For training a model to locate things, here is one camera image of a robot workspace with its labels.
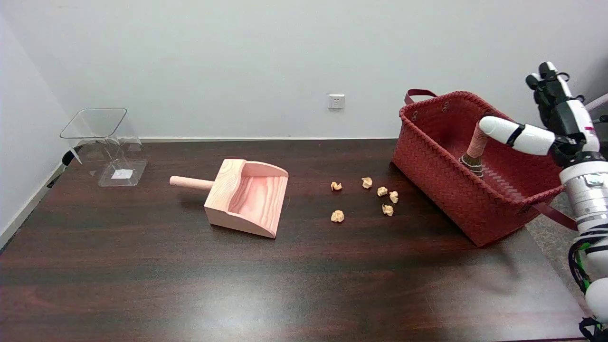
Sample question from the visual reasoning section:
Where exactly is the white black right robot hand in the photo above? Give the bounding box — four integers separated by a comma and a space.
479, 61, 607, 168

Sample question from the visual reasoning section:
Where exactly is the small broom with handle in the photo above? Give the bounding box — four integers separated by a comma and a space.
459, 120, 491, 178

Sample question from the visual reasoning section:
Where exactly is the red woven basket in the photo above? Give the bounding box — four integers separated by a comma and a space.
392, 89, 578, 247

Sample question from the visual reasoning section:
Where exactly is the pink wooden dustpan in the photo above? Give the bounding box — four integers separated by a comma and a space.
170, 159, 289, 239

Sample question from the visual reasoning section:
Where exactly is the clear plastic container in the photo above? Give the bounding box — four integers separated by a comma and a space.
60, 108, 148, 187

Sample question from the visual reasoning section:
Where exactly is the black object at table edge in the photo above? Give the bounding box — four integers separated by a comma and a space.
47, 151, 84, 188

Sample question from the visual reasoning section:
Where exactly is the black and green cable bundle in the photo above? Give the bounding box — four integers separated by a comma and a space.
569, 237, 608, 342

